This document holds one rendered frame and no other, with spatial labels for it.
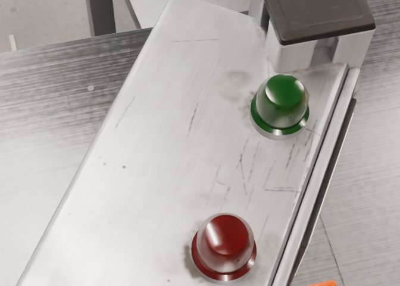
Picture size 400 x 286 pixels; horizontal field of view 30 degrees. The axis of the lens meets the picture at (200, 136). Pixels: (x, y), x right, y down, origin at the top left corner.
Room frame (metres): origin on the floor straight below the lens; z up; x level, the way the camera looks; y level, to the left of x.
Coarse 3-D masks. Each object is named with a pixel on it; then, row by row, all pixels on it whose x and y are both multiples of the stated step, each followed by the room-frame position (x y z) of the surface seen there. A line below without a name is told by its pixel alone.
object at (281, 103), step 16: (272, 80) 0.18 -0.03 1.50; (288, 80) 0.18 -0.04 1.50; (256, 96) 0.18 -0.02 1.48; (272, 96) 0.17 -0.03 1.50; (288, 96) 0.17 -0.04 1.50; (304, 96) 0.17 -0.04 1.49; (256, 112) 0.17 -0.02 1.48; (272, 112) 0.16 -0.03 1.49; (288, 112) 0.16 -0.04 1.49; (304, 112) 0.17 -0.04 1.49; (256, 128) 0.16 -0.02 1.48; (272, 128) 0.16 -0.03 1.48; (288, 128) 0.16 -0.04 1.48
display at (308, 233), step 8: (352, 104) 0.19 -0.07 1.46; (352, 112) 0.19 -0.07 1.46; (344, 120) 0.18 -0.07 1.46; (344, 128) 0.18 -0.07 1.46; (344, 136) 0.17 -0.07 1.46; (336, 144) 0.17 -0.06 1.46; (336, 152) 0.16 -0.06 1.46; (336, 160) 0.16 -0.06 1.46; (328, 168) 0.16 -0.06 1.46; (328, 176) 0.15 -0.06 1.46; (328, 184) 0.15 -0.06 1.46; (320, 192) 0.14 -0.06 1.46; (320, 200) 0.14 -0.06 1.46; (320, 208) 0.14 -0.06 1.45; (312, 216) 0.13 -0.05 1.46; (312, 224) 0.13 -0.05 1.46; (312, 232) 0.13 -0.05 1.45; (304, 240) 0.12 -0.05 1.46; (304, 248) 0.12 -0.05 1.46; (296, 264) 0.12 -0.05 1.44
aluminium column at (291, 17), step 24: (264, 0) 0.22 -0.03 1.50; (288, 0) 0.22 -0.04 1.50; (312, 0) 0.22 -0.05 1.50; (336, 0) 0.22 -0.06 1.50; (360, 0) 0.22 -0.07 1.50; (264, 24) 0.22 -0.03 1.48; (288, 24) 0.20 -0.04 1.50; (312, 24) 0.20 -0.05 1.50; (336, 24) 0.20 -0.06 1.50; (360, 24) 0.21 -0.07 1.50; (288, 48) 0.20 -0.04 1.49; (312, 48) 0.20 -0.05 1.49; (336, 48) 0.20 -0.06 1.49; (360, 48) 0.21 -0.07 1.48
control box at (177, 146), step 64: (192, 0) 0.23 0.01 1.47; (192, 64) 0.20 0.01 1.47; (256, 64) 0.20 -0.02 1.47; (320, 64) 0.20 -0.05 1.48; (128, 128) 0.16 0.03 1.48; (192, 128) 0.16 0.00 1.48; (320, 128) 0.17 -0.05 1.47; (128, 192) 0.13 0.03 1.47; (192, 192) 0.13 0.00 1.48; (256, 192) 0.13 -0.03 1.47; (64, 256) 0.10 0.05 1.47; (128, 256) 0.10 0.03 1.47; (256, 256) 0.11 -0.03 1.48
